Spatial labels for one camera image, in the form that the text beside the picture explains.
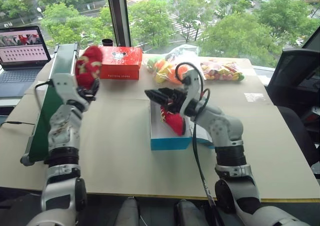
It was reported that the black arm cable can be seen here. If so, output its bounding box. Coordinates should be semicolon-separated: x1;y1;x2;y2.
174;62;226;226
34;79;54;107

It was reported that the grey rounded shape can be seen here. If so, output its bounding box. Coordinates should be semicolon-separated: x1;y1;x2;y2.
174;199;210;226
119;196;140;226

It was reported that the clear bag of colourful sweets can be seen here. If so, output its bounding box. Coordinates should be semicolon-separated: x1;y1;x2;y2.
199;59;246;82

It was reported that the black office chair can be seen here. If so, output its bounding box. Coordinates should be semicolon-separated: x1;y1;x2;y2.
265;25;320;168

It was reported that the clear bag of toy fruit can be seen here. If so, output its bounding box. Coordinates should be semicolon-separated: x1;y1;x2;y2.
143;44;201;86

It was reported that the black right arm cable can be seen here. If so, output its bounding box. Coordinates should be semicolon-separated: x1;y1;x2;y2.
174;62;226;226

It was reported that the blue and white shoebox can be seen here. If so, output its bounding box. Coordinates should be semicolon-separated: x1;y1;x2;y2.
149;98;216;151

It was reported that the thin black table cable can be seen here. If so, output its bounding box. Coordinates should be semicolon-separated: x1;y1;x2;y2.
0;121;36;126

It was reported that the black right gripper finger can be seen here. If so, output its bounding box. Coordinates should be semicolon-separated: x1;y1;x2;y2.
144;89;174;109
158;87;188;98

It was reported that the red plush shoe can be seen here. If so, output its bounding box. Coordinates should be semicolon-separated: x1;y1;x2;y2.
74;45;104;90
159;105;187;137

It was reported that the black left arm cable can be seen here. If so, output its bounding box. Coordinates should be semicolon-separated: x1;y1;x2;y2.
34;79;54;107

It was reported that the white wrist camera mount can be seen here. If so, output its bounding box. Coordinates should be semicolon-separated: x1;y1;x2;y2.
178;69;202;117
51;73;90;111

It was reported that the clear tape patch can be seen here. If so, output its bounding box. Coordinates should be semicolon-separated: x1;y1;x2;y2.
243;92;265;103

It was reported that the dark window frame post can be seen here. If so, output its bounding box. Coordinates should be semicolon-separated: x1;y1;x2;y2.
104;0;133;49

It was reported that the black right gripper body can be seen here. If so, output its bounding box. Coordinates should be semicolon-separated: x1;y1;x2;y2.
162;90;189;115

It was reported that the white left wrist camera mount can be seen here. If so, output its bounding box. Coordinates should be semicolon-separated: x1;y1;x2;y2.
51;73;90;111

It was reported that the red Mickey gift box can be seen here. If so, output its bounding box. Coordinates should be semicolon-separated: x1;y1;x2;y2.
98;45;144;81

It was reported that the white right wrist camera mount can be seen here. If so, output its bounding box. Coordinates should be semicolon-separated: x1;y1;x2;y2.
178;69;202;117

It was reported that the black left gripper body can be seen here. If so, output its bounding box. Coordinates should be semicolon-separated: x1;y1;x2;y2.
76;85;98;102

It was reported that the green conveyor belt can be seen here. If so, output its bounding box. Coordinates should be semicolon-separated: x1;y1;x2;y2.
20;43;81;167

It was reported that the grey laptop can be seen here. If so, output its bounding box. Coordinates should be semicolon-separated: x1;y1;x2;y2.
0;25;52;98

